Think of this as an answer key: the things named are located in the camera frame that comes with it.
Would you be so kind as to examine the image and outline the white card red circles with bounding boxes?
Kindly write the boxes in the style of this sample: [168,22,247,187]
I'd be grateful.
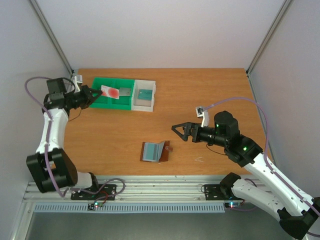
[100,85,120,99]

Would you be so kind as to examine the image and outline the brown leather card holder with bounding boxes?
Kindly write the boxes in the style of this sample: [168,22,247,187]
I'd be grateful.
[140,140,173,163]

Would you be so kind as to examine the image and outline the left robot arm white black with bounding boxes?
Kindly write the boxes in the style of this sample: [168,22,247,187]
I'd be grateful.
[26,77,102,199]

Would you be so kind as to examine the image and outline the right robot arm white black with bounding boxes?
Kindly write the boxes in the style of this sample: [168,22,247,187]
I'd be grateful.
[171,111,320,240]

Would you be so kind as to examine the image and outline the grey card in bin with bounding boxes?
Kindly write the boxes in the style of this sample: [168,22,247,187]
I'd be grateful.
[119,87,132,97]

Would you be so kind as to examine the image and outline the teal card in bin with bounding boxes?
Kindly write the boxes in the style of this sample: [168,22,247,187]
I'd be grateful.
[137,89,153,101]

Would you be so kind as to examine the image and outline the green two-compartment bin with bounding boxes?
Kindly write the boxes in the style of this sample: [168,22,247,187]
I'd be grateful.
[90,77,135,111]

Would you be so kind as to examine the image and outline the white plastic bin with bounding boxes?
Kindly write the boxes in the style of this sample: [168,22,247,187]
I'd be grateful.
[131,79,156,112]

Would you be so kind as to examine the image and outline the right controller board with LEDs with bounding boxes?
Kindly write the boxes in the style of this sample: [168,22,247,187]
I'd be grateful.
[224,201,244,209]

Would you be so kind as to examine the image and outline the controller board with leds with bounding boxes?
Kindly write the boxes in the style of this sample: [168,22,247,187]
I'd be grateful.
[87,202,104,211]
[224,201,244,209]

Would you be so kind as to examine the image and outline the left controller board with LEDs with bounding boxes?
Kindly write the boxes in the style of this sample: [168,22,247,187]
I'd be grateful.
[87,202,104,211]

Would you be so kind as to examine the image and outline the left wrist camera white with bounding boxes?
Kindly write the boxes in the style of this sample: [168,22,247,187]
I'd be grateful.
[71,74,83,93]

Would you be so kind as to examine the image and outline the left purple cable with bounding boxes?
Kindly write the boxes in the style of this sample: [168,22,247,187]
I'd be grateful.
[24,76,126,200]

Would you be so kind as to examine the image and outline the purple cable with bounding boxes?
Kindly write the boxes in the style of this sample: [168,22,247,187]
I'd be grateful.
[24,76,126,200]
[203,96,320,237]

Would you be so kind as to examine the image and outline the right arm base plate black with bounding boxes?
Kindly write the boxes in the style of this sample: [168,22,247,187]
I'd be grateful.
[200,184,243,202]

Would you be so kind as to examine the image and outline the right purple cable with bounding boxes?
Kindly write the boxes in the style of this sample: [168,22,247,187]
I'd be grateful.
[203,96,320,237]

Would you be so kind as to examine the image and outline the grey slotted cable duct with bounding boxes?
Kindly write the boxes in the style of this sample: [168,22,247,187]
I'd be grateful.
[33,202,225,214]

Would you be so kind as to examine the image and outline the left aluminium corner post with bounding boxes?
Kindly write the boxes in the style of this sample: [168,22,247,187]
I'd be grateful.
[27,0,74,76]

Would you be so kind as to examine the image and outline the aluminium corner post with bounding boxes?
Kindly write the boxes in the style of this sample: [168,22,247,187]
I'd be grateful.
[27,0,74,76]
[246,0,294,78]

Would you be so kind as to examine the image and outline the aluminium rail frame front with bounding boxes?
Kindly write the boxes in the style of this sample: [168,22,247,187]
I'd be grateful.
[22,174,298,203]

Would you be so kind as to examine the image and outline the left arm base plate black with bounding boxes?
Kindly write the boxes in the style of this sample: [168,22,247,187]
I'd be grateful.
[70,184,117,201]

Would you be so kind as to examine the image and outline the right aluminium corner post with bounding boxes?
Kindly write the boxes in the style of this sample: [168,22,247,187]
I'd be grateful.
[246,0,294,78]

